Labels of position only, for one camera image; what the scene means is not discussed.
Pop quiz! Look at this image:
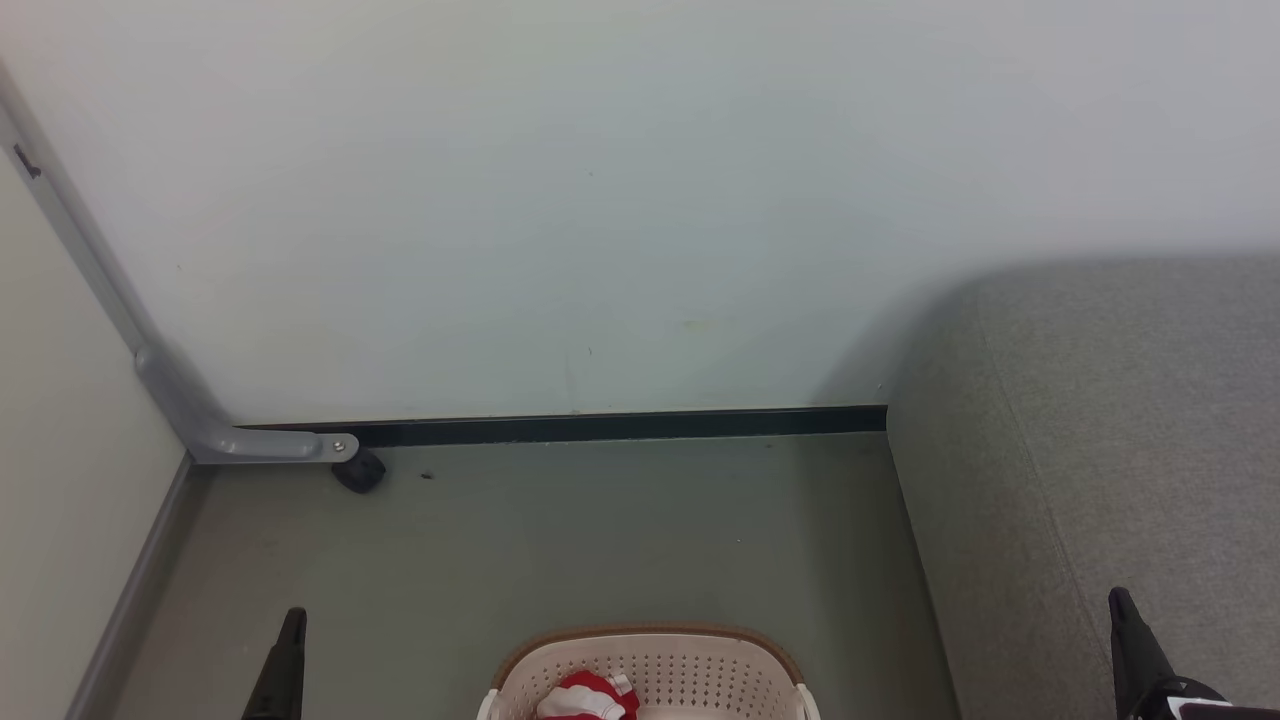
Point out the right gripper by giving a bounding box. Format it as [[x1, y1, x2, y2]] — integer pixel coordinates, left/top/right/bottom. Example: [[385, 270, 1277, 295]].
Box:
[[1108, 587, 1280, 720]]

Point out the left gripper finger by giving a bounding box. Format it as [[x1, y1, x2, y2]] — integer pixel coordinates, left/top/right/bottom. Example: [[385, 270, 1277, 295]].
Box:
[[241, 607, 308, 720]]

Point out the red garment with white stripe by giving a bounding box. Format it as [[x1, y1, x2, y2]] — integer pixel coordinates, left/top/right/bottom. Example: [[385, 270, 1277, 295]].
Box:
[[537, 670, 641, 720]]

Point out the grey fabric sofa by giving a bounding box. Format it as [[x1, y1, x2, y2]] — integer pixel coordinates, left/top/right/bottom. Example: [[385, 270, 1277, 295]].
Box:
[[885, 255, 1280, 720]]

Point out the grey skirting strip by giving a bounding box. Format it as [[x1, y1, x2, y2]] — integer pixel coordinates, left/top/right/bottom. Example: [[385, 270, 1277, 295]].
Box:
[[65, 455, 196, 720]]

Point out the black rubber foot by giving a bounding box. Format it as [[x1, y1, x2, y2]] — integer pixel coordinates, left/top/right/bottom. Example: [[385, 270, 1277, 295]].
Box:
[[332, 450, 387, 495]]

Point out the cream perforated laundry basket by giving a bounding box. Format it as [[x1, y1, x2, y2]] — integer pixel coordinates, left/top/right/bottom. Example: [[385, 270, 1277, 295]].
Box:
[[477, 625, 821, 720]]

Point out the black skirting strip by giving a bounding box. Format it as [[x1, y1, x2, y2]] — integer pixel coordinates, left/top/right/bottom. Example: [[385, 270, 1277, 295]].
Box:
[[240, 405, 888, 448]]

